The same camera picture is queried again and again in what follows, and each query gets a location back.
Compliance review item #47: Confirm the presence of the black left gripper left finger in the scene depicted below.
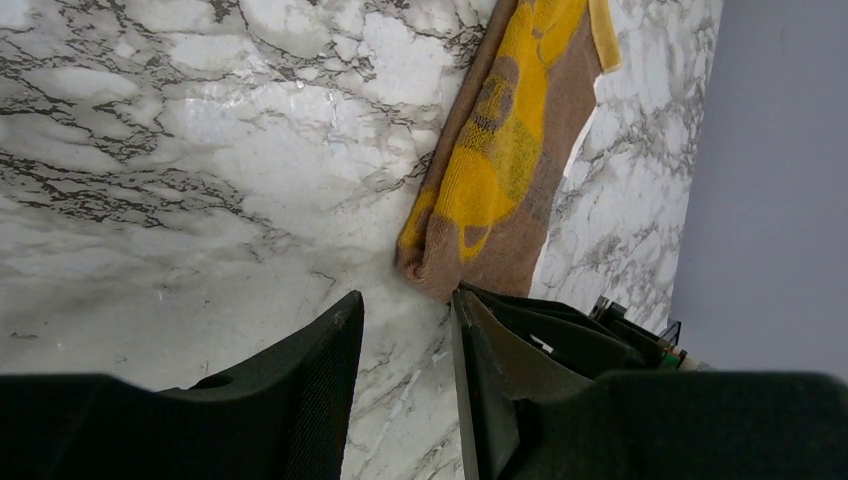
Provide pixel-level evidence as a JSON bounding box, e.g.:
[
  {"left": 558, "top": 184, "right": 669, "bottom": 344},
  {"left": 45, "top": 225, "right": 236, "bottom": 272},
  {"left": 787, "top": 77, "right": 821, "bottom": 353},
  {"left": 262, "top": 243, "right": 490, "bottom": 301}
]
[{"left": 1, "top": 291, "right": 364, "bottom": 479}]

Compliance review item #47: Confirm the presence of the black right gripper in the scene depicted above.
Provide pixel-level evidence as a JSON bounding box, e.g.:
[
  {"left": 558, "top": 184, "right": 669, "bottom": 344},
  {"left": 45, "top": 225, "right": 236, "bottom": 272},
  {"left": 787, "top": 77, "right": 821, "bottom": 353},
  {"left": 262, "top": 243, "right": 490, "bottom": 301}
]
[{"left": 463, "top": 285, "right": 709, "bottom": 379}]

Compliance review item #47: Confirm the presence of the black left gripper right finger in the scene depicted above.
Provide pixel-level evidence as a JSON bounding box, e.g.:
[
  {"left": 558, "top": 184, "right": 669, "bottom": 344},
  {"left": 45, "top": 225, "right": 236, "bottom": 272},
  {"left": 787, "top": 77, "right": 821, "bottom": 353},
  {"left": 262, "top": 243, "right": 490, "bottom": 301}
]
[{"left": 452, "top": 288, "right": 847, "bottom": 479}]

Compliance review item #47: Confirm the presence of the yellow brown bear towel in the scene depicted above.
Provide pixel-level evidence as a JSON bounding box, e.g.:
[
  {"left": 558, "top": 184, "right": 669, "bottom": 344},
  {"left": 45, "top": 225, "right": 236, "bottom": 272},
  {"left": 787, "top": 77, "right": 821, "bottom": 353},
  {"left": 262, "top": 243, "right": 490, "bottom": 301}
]
[{"left": 397, "top": 1, "right": 621, "bottom": 303}]

